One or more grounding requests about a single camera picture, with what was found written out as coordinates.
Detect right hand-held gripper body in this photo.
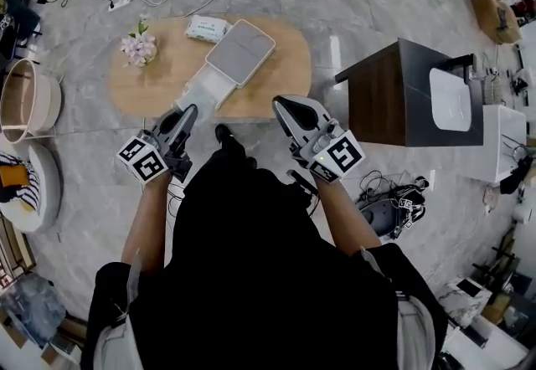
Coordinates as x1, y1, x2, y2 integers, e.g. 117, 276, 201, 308
291, 119, 366, 184

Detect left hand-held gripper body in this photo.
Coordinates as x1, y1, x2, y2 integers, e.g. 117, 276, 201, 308
115, 129, 194, 185

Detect clear plastic container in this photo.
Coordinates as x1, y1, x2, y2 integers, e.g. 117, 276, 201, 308
175, 81, 214, 126

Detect white box device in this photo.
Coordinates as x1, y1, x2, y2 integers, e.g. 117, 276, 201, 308
173, 18, 277, 112

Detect person's right forearm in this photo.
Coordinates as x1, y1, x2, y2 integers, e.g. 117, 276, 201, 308
316, 177, 385, 260

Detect person's left forearm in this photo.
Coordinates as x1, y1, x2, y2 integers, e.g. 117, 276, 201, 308
120, 174, 173, 277

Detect person's black shoe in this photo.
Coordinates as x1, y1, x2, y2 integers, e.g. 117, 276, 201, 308
214, 123, 235, 148

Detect oval wooden coffee table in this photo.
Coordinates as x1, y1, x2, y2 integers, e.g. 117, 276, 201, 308
106, 15, 313, 123

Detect dark wooden cabinet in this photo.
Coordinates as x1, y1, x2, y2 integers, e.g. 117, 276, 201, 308
334, 37, 487, 148

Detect black domed floor device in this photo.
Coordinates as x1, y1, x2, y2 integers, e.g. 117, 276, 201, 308
358, 175, 430, 240

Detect pink flowers in pot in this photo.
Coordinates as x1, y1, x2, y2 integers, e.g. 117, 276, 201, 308
120, 19, 158, 68

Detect white round pouf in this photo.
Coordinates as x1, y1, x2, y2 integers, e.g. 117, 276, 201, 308
0, 144, 64, 234

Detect white wet wipes pack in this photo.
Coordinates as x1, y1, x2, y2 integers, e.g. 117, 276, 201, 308
185, 14, 234, 44

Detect black white striped cushion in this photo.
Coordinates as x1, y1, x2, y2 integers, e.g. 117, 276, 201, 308
0, 152, 42, 214

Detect white sink basin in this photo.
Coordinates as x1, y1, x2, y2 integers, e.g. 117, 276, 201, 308
429, 66, 473, 131

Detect orange cushion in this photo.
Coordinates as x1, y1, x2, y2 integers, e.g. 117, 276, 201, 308
0, 165, 30, 189

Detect person's black top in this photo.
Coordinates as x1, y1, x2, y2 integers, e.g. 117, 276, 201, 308
81, 145, 449, 370

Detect black faucet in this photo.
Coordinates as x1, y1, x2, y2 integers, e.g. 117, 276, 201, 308
446, 53, 478, 81

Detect white cabinet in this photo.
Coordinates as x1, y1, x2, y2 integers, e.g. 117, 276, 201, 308
458, 104, 528, 184

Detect black chair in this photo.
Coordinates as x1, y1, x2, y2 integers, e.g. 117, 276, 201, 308
6, 0, 43, 64

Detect marble top small table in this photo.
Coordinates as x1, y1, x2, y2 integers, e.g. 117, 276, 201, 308
437, 275, 493, 328

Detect light wooden side table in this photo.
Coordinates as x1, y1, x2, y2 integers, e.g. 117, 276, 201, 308
464, 0, 524, 45

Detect long black power cable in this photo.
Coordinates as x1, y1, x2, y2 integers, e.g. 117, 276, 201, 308
355, 169, 405, 204

